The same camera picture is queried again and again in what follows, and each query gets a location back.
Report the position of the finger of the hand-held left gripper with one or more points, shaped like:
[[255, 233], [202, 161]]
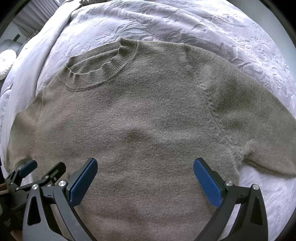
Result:
[[56, 171], [28, 168]]

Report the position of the white ruffled cushion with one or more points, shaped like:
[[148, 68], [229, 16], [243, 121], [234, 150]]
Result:
[[5, 63]]

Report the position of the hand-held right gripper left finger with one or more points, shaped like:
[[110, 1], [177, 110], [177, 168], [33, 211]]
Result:
[[83, 183]]

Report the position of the beige striped garment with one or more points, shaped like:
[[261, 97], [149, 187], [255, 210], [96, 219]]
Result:
[[86, 1]]

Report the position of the pale grey pillow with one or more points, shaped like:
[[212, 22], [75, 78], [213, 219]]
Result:
[[9, 44]]

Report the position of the olive brown towel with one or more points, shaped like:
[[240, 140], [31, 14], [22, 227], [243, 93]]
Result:
[[138, 115]]

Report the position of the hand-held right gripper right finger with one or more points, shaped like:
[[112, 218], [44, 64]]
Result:
[[208, 183]]

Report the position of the pale lavender embossed quilt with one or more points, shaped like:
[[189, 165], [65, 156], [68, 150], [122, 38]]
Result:
[[185, 23]]

